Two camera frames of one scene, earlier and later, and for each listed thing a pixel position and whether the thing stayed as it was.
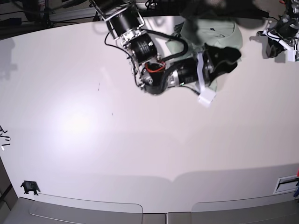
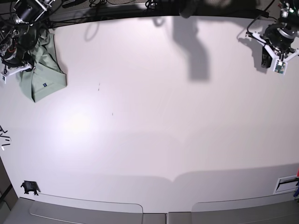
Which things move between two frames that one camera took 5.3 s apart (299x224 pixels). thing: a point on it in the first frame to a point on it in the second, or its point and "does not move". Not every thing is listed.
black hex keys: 4,136 does not move
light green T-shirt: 195,33 to 46,75
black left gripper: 187,72 to 18,61
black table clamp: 30,186 does not move
